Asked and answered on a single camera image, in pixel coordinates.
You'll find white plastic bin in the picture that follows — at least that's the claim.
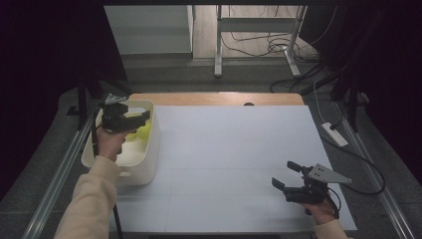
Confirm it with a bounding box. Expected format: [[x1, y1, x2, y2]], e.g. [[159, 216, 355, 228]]
[[81, 99, 161, 186]]

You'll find person's left hand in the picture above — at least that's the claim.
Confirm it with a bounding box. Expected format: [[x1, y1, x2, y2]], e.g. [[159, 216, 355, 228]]
[[96, 127, 128, 163]]

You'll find tangle of black floor cables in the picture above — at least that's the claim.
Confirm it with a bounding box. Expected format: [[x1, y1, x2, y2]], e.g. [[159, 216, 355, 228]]
[[220, 4, 339, 94]]

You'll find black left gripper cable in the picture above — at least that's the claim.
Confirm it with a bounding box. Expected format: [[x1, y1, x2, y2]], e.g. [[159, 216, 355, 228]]
[[91, 104, 124, 239]]

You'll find person's right hand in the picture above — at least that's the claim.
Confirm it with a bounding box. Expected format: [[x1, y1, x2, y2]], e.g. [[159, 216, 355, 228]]
[[300, 197, 339, 226]]

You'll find white power strip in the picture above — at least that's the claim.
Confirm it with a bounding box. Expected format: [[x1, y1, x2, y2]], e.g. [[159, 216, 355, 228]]
[[320, 121, 349, 148]]

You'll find wooden table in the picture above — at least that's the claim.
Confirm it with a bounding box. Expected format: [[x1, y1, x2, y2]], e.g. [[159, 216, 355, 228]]
[[127, 93, 306, 107]]

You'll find white table mat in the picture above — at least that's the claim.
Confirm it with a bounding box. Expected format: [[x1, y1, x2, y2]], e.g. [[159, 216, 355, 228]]
[[108, 105, 358, 234]]

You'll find white cable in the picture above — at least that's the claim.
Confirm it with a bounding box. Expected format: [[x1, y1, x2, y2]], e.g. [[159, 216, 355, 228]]
[[313, 81, 327, 124]]

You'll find white metal desk frame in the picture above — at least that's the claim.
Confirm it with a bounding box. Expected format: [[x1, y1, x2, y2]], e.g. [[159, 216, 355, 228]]
[[213, 4, 308, 79]]

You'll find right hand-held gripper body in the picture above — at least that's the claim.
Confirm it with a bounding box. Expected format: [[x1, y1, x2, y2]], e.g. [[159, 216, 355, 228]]
[[283, 162, 353, 205]]

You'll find short black cable loop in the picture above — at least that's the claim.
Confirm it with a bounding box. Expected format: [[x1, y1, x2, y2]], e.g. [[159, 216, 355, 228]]
[[326, 187, 342, 220]]

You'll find black stand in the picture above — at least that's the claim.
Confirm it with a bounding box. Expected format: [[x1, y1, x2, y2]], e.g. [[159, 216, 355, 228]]
[[329, 66, 369, 133], [66, 66, 133, 130]]

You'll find metal floor rail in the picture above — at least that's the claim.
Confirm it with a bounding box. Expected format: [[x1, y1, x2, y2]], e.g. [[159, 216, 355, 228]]
[[21, 108, 101, 239], [332, 101, 414, 239]]

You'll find dark curtain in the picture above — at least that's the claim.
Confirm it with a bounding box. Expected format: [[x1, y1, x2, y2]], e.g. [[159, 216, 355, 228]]
[[298, 0, 422, 187], [0, 0, 128, 200]]

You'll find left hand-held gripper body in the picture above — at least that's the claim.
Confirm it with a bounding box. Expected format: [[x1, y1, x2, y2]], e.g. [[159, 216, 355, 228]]
[[100, 94, 142, 134]]

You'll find white cabinet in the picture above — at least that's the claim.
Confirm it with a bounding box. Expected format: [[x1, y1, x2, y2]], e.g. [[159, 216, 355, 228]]
[[104, 4, 197, 61]]

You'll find long black gripper cable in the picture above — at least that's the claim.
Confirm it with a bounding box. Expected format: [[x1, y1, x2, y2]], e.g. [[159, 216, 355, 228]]
[[319, 132, 386, 196]]

